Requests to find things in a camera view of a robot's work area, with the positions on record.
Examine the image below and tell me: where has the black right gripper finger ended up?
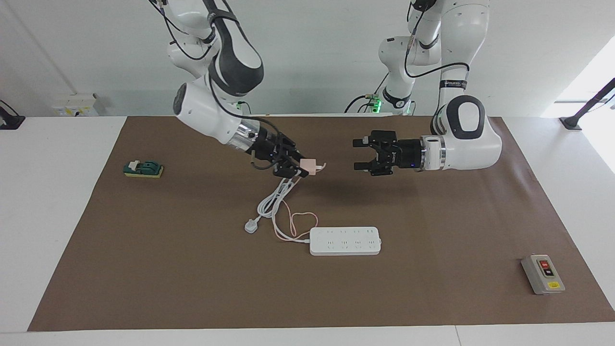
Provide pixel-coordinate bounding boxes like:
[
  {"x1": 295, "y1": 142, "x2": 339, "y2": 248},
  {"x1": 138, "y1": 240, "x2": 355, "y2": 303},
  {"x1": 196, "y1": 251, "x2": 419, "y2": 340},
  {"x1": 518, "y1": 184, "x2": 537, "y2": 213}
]
[
  {"x1": 274, "y1": 161, "x2": 308, "y2": 180},
  {"x1": 278, "y1": 139, "x2": 301, "y2": 162}
]

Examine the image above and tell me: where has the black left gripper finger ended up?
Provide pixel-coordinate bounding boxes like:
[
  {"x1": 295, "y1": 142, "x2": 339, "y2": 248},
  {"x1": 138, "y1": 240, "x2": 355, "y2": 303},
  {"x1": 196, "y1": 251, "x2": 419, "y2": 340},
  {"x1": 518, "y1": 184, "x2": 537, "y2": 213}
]
[
  {"x1": 354, "y1": 161, "x2": 388, "y2": 176},
  {"x1": 353, "y1": 130, "x2": 397, "y2": 148}
]

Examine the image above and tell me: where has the pink charging cable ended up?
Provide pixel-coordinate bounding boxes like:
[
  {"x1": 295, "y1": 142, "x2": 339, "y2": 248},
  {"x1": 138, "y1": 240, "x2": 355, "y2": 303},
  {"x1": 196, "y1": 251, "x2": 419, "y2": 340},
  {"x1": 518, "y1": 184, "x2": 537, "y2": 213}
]
[{"x1": 272, "y1": 162, "x2": 328, "y2": 242}]

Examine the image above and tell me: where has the white power strip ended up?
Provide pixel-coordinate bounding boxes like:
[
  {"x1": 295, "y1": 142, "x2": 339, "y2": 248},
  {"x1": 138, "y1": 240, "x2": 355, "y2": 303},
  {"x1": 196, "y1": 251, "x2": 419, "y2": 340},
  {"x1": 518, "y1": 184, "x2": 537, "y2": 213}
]
[{"x1": 308, "y1": 226, "x2": 383, "y2": 257}]

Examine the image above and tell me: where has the brown table mat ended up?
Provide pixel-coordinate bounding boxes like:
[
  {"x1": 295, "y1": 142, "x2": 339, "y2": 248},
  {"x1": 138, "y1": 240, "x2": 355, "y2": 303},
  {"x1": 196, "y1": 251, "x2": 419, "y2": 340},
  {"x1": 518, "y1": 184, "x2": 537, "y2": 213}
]
[{"x1": 27, "y1": 115, "x2": 615, "y2": 333}]

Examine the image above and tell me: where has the black angled stand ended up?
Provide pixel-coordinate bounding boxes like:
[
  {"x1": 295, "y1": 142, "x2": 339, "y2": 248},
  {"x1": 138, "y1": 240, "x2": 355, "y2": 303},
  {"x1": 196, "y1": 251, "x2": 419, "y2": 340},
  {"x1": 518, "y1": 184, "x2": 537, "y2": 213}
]
[{"x1": 559, "y1": 77, "x2": 615, "y2": 131}]

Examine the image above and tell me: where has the black base power cable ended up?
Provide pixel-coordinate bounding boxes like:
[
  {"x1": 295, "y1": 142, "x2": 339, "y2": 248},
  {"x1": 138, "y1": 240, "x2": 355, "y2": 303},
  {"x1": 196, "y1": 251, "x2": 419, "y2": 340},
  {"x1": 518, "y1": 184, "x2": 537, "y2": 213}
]
[{"x1": 343, "y1": 72, "x2": 385, "y2": 115}]

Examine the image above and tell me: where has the white power cord with plug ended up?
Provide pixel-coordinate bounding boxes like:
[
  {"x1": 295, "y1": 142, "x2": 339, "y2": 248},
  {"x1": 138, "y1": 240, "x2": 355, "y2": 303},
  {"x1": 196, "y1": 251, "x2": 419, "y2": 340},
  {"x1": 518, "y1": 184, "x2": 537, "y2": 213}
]
[{"x1": 244, "y1": 176, "x2": 312, "y2": 244}]

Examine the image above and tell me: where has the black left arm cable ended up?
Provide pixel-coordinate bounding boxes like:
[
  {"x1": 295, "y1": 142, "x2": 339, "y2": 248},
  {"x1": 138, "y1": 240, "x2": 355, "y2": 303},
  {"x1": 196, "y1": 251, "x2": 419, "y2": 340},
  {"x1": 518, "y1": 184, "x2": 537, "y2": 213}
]
[{"x1": 404, "y1": 0, "x2": 469, "y2": 80}]

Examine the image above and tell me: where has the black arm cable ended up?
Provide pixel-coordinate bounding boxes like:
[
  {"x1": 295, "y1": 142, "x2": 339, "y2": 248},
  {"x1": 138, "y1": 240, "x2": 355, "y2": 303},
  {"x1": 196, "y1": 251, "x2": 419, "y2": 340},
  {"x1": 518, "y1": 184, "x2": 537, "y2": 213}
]
[
  {"x1": 148, "y1": 0, "x2": 282, "y2": 170},
  {"x1": 404, "y1": 0, "x2": 469, "y2": 80}
]

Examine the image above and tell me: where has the green knife switch yellow base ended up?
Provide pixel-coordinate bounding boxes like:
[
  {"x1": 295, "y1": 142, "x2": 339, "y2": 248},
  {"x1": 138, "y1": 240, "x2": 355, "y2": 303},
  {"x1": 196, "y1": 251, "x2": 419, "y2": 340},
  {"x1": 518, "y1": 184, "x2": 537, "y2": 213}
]
[{"x1": 123, "y1": 160, "x2": 165, "y2": 179}]

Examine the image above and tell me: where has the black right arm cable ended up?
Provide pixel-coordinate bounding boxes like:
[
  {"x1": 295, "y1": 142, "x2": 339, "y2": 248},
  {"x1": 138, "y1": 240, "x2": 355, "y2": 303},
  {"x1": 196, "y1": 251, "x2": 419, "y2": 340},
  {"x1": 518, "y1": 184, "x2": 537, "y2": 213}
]
[{"x1": 148, "y1": 0, "x2": 282, "y2": 170}]

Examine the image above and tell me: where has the grey on off switch box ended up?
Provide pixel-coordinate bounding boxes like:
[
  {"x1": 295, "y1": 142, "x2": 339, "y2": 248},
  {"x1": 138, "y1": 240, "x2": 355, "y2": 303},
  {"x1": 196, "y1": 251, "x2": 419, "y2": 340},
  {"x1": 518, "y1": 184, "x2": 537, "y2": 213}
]
[{"x1": 521, "y1": 254, "x2": 566, "y2": 296}]

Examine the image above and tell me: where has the white wall outlet box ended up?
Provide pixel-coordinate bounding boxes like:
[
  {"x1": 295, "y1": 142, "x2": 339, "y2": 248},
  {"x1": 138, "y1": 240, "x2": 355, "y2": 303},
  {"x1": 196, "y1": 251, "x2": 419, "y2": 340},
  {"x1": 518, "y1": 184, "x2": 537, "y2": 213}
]
[{"x1": 51, "y1": 93, "x2": 99, "y2": 118}]

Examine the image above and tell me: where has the black clamp mount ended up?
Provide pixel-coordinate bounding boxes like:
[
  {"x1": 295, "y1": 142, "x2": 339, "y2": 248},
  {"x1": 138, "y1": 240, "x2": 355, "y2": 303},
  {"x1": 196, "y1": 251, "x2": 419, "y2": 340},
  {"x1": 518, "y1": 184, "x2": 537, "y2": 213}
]
[{"x1": 0, "y1": 99, "x2": 26, "y2": 131}]

